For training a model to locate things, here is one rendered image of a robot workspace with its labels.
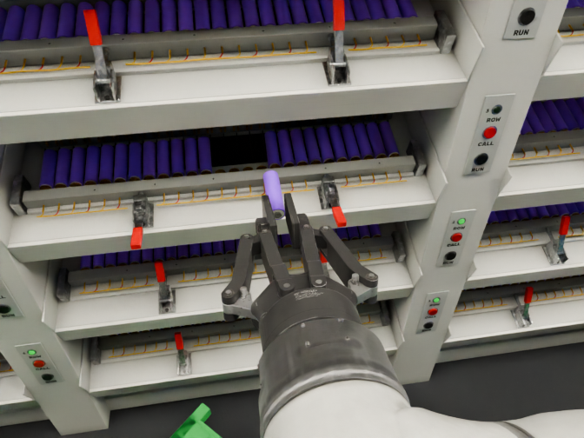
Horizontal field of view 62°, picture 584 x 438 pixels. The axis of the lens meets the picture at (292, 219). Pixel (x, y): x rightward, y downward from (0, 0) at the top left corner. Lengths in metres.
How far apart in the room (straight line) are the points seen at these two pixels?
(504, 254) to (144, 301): 0.65
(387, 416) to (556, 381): 1.05
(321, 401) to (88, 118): 0.44
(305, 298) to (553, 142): 0.61
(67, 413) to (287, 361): 0.84
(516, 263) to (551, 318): 0.24
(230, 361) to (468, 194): 0.55
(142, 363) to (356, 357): 0.77
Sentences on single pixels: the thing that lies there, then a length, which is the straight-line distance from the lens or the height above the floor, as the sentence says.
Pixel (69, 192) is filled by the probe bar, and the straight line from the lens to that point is 0.74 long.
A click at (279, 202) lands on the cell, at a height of 0.65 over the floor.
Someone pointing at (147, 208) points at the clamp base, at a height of 0.57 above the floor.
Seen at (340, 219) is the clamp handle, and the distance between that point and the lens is 0.65.
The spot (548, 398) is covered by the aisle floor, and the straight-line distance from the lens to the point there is 1.26.
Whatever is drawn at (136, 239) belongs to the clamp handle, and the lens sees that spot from 0.65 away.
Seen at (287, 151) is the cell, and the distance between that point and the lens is 0.74.
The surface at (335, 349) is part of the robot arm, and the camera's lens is 0.29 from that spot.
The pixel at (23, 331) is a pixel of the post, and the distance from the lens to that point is 0.89.
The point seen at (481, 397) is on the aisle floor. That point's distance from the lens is 1.20.
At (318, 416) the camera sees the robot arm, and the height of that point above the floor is 0.77.
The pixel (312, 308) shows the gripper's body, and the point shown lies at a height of 0.74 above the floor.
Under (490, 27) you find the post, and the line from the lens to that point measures 0.63.
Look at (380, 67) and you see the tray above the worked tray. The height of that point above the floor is 0.74.
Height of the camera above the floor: 1.00
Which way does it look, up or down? 42 degrees down
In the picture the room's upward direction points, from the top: straight up
